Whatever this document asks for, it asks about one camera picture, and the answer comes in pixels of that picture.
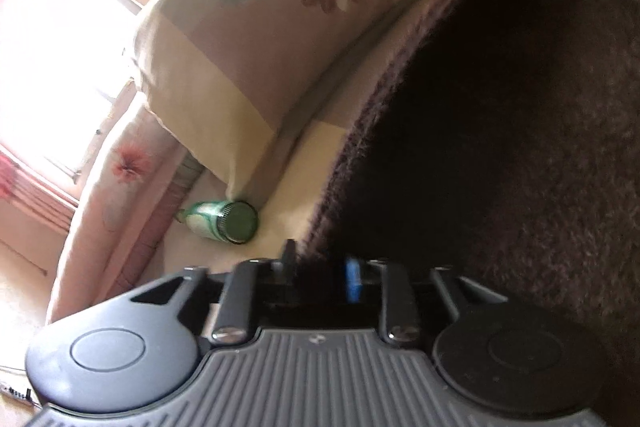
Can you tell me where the dark brown knit sweater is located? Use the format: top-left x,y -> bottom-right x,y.
299,0 -> 639,426

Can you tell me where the green glass bottle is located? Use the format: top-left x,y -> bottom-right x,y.
176,200 -> 259,245

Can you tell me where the patchwork pastel bed sheet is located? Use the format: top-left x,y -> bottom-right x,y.
139,0 -> 440,282

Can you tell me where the folded pink floral quilt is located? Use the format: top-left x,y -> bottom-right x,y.
46,93 -> 204,324

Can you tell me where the white power strip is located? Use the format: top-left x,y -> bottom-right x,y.
0,384 -> 36,407

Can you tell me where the floral beige pillow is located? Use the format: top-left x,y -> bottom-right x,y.
131,0 -> 482,208

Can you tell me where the bright bedroom window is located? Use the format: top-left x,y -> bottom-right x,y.
1,0 -> 140,188

